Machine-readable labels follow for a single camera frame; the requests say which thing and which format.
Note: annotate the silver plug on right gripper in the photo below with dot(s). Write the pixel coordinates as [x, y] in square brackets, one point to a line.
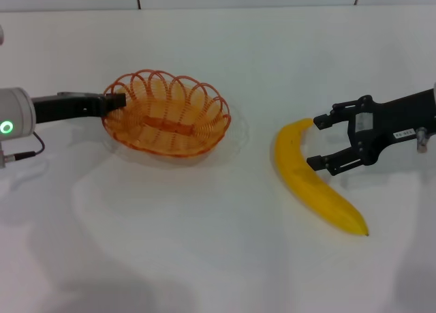
[422, 140]

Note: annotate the yellow banana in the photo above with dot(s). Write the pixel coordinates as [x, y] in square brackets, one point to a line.
[306, 180]

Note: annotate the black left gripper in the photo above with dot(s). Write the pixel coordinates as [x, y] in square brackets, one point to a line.
[68, 106]

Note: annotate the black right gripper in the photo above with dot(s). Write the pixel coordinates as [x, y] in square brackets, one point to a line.
[391, 125]

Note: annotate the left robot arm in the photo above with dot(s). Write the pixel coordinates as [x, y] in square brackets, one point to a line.
[17, 112]

